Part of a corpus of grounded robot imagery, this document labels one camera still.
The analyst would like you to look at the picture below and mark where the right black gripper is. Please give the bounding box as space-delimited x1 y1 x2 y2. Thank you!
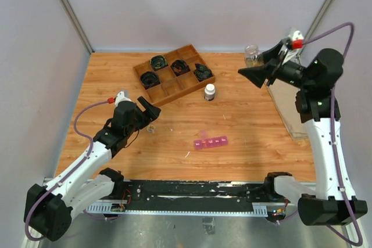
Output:
238 41 313 90

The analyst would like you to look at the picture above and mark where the clear capsule bottle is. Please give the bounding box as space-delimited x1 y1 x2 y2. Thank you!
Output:
245 45 264 68

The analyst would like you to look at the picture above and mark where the clear bottle lid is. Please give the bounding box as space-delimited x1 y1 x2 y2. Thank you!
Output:
147 125 155 133

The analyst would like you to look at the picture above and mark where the white cap pill bottle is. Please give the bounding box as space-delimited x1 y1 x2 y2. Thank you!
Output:
204 84 216 101

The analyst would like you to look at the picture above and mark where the pink weekly pill organizer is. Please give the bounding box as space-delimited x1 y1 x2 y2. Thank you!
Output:
194 130 228 150

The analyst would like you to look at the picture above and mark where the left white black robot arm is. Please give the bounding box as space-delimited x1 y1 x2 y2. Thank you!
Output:
24 91 161 242

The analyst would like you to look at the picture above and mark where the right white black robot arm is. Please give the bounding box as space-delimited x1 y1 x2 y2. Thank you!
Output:
238 40 368 226

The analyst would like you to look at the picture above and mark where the light wooden board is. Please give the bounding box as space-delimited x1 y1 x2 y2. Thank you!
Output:
267 80 307 141

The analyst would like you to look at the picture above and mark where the wooden compartment tray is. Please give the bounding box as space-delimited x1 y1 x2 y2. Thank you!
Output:
133 44 216 107

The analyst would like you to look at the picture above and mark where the green yellow coiled belt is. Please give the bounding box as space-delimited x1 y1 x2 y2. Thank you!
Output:
150 55 168 71

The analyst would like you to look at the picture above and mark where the black red coiled belt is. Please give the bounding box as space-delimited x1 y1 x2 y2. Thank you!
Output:
171 59 190 77

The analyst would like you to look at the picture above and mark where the green blue coiled belt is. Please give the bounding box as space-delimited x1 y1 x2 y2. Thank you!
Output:
194 63 213 82

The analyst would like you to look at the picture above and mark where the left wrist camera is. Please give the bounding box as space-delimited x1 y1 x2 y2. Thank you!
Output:
115 89 131 106

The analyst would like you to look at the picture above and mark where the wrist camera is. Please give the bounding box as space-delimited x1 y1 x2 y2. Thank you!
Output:
288 27 304 56
115 89 131 106

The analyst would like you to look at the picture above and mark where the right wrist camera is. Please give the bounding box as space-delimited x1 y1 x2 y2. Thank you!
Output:
288 27 304 56

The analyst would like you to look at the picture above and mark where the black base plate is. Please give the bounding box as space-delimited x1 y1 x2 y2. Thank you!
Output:
90 179 299 214

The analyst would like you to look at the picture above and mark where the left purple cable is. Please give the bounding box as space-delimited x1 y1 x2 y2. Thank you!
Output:
24 98 115 241

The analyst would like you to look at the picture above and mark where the purple cable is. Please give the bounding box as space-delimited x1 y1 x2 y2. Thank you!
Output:
24 98 115 241
302 21 364 246

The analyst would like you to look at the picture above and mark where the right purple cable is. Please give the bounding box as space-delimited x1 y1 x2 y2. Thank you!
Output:
302 21 364 246

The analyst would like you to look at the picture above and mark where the grey slotted cable duct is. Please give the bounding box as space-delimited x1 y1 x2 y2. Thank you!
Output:
86 198 268 217

